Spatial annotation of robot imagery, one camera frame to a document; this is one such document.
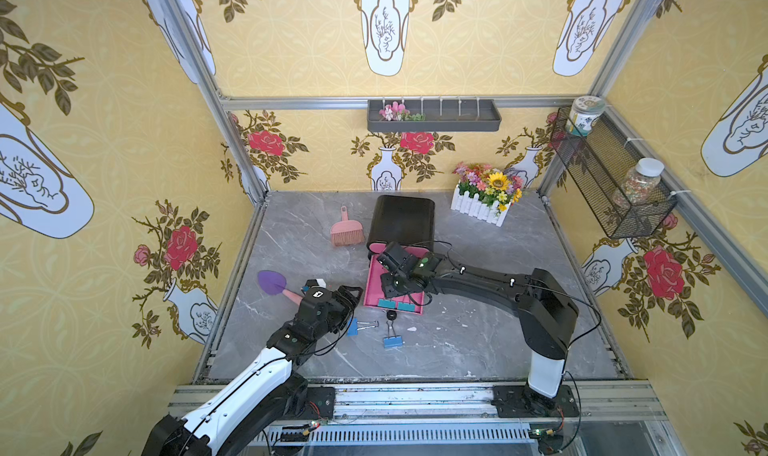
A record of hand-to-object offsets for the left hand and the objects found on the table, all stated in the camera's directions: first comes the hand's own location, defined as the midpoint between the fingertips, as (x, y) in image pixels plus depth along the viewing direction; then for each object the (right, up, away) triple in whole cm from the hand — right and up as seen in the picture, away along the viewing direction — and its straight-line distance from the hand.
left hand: (351, 293), depth 84 cm
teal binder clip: (+10, -4, +4) cm, 11 cm away
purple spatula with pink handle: (-26, 0, +12) cm, 29 cm away
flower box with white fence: (+43, +30, +17) cm, 55 cm away
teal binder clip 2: (+16, -4, +2) cm, 16 cm away
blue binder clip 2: (+11, -13, 0) cm, 18 cm away
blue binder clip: (+1, -10, +3) cm, 11 cm away
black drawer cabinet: (+16, +20, +8) cm, 27 cm away
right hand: (+12, +3, +5) cm, 14 cm away
